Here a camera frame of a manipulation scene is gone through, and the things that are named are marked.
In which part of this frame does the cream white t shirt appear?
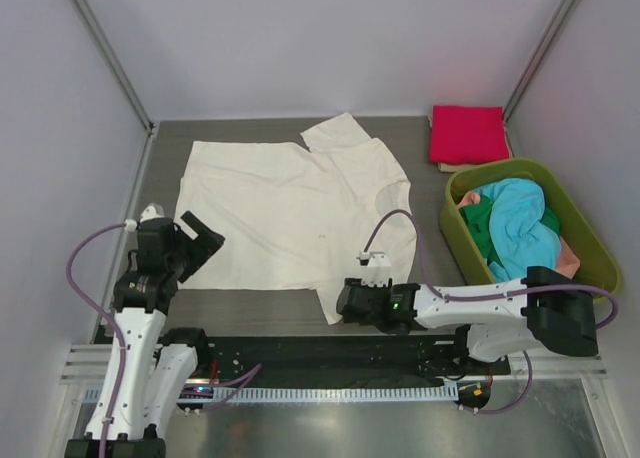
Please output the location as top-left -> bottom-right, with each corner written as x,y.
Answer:
176,114 -> 416,324

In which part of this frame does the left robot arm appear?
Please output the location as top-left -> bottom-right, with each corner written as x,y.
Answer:
64,204 -> 225,457

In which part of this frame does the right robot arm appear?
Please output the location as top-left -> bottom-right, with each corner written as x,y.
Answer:
336,267 -> 598,374

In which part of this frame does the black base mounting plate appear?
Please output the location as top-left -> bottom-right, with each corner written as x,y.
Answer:
193,334 -> 511,387

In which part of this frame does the green t shirt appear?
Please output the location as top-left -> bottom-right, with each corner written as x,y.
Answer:
459,195 -> 561,269

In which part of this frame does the light blue t shirt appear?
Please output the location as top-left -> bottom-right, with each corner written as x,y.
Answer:
477,178 -> 561,282

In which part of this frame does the folded red t shirt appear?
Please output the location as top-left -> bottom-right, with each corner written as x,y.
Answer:
428,105 -> 510,165

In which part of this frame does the pink t shirt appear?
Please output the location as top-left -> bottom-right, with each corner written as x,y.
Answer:
457,188 -> 581,279

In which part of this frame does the olive green plastic basket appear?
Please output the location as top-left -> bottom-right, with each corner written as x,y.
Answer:
439,158 -> 622,294

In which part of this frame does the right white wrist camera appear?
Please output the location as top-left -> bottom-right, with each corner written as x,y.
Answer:
357,251 -> 391,288

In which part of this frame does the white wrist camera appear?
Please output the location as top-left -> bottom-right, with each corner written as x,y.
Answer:
124,203 -> 165,233
357,251 -> 391,288

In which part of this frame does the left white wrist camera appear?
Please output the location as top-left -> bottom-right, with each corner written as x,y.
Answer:
124,203 -> 165,233

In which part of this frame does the white slotted cable duct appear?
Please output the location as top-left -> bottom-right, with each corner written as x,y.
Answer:
82,385 -> 459,404

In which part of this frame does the aluminium rail profile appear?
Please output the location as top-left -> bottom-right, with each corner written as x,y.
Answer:
60,344 -> 608,385

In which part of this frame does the left aluminium frame post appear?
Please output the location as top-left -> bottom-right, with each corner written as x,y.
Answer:
70,0 -> 154,135

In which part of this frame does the aluminium frame post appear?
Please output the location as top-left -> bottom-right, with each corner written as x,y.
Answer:
502,0 -> 594,124
70,0 -> 154,135

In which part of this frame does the right aluminium frame post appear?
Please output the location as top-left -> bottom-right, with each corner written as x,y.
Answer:
502,0 -> 594,124

